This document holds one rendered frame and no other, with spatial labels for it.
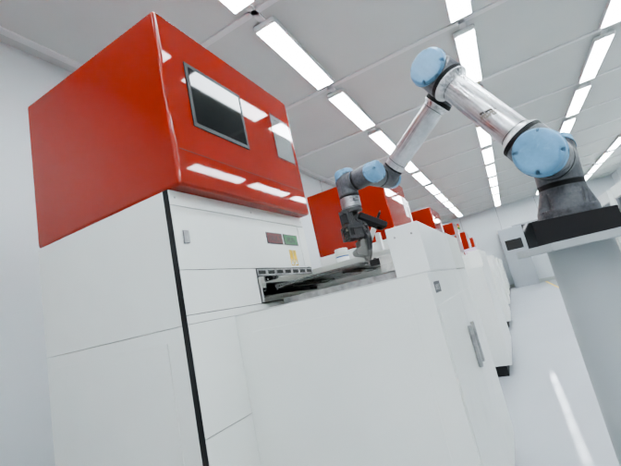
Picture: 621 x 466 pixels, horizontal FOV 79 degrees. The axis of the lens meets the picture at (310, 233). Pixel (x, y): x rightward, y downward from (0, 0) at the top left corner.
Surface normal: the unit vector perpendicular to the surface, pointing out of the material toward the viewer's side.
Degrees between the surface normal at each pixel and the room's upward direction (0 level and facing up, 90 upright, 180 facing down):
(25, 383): 90
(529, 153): 96
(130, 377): 90
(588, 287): 90
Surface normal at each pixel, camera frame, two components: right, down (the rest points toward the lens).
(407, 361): -0.47, -0.07
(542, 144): -0.61, 0.10
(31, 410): 0.86, -0.28
